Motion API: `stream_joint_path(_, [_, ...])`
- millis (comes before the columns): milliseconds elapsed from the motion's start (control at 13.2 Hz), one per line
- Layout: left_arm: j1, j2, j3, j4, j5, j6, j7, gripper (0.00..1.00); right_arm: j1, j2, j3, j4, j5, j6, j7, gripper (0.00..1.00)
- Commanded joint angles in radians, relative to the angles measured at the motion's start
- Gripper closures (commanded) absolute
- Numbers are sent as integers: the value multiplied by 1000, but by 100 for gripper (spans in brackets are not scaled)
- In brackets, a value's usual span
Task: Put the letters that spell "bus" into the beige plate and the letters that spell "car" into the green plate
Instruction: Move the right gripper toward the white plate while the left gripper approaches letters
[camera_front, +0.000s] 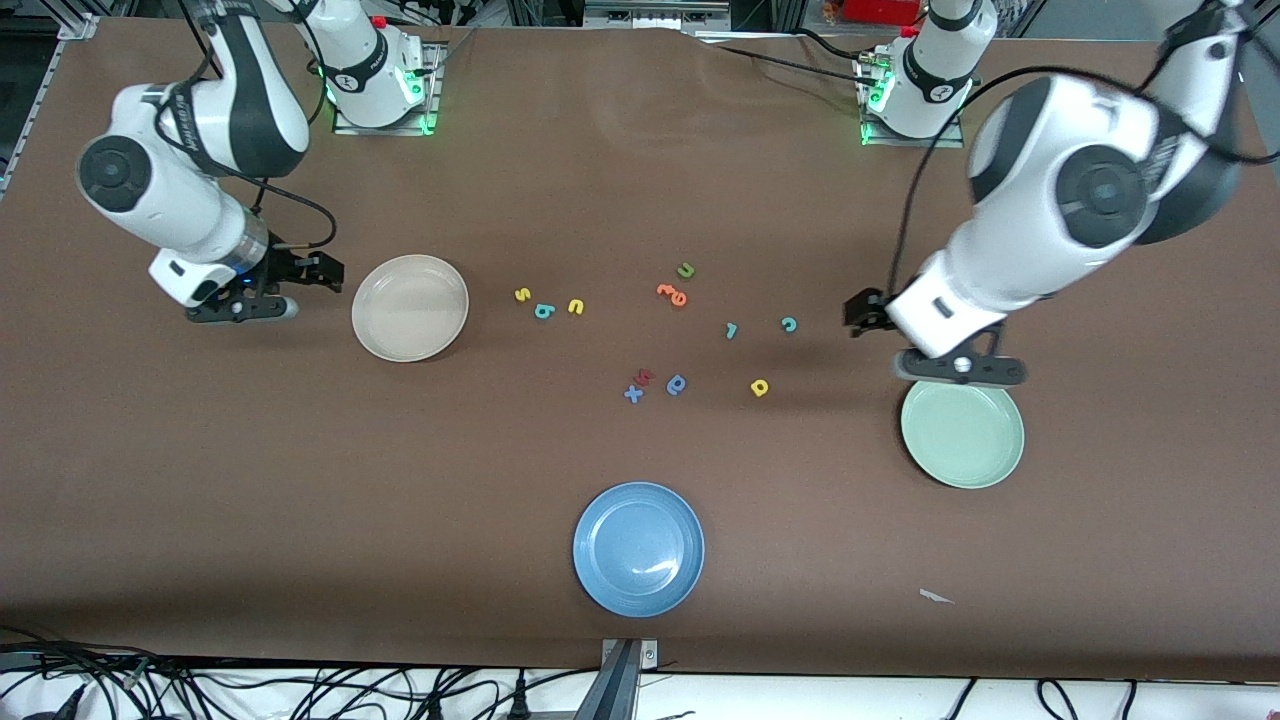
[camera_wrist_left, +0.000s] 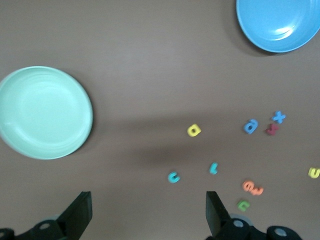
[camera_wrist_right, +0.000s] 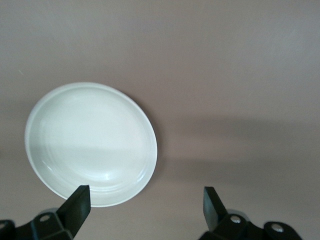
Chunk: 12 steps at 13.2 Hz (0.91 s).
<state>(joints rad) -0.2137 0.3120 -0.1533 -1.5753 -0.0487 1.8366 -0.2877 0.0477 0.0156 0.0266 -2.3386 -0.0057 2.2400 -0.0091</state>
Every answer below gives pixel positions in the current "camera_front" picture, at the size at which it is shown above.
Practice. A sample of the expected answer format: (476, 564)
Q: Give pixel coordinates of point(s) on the blue round plate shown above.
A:
(638, 550)

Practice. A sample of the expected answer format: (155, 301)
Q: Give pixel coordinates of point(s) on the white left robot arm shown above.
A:
(1030, 250)

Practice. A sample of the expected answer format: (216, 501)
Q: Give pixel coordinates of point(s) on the grey socket strip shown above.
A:
(655, 12)

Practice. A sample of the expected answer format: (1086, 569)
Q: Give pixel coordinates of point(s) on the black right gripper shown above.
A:
(281, 265)

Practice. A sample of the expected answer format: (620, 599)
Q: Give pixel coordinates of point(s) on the grey aluminium post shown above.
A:
(620, 685)

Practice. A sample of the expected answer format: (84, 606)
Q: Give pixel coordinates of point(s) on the brown table cover sheet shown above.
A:
(300, 480)

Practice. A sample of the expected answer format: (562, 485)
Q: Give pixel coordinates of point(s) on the red box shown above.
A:
(880, 10)

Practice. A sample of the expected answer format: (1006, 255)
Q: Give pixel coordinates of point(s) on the beige brown round plate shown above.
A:
(410, 308)

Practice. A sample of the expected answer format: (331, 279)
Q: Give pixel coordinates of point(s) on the aluminium table edge rail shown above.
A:
(40, 100)

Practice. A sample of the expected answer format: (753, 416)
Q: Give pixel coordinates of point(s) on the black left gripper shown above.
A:
(866, 311)

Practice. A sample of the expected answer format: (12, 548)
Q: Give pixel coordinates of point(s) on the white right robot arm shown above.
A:
(160, 200)

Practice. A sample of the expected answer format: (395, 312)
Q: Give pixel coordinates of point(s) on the blue foam letter a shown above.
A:
(673, 388)

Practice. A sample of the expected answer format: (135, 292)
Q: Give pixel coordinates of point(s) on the white paper scrap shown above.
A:
(935, 597)

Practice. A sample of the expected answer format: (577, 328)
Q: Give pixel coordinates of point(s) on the pale green round plate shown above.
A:
(962, 435)

